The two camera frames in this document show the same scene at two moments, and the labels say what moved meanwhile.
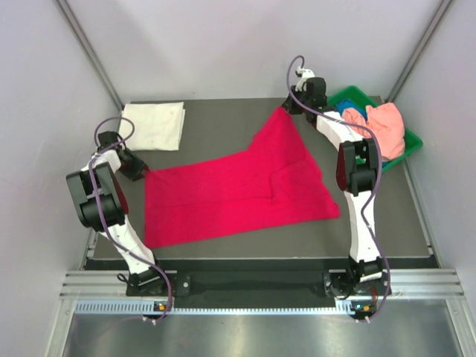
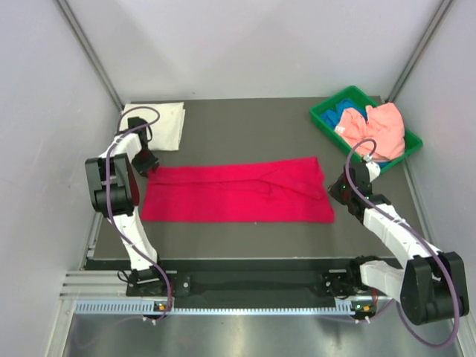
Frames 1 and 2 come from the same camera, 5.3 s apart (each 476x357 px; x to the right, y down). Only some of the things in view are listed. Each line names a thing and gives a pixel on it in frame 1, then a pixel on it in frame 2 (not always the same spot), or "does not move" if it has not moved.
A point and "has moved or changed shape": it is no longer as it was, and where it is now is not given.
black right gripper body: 299,103 → 340,191
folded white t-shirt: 158,126 does not move
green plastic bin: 412,143 does not move
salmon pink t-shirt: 386,120 does not move
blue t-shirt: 349,103 does not move
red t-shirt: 276,184 has moved or changed shape
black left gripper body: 133,166 → 144,161
